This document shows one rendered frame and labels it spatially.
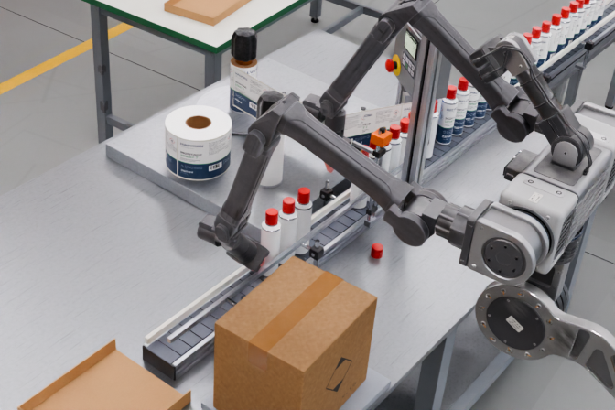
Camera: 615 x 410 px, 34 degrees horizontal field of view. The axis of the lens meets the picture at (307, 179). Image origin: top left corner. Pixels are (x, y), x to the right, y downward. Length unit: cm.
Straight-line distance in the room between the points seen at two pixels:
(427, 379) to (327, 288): 71
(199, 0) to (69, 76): 129
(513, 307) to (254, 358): 58
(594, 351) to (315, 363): 60
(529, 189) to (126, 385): 108
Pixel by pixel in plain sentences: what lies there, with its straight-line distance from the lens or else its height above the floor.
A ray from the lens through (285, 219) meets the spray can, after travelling 266.
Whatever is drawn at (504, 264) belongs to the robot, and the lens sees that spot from 198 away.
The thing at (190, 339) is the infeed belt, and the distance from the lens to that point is 255.
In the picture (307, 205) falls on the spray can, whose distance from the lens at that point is 271.
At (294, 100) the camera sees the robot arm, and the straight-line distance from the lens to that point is 211.
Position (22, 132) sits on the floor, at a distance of 498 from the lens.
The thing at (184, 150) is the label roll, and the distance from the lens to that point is 302.
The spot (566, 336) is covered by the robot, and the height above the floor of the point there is 116.
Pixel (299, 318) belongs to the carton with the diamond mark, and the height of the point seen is 112.
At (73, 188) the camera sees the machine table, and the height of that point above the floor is 83.
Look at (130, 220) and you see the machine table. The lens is 300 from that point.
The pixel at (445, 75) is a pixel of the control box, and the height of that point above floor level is 136.
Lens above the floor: 266
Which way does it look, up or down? 35 degrees down
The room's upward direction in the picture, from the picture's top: 5 degrees clockwise
